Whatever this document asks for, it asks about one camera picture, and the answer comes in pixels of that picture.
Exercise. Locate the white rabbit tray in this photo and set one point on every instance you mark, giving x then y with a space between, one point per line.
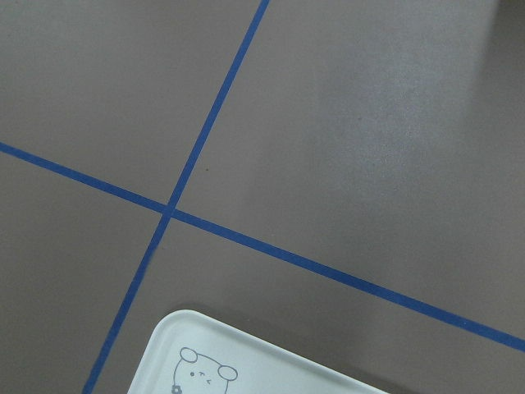
189 352

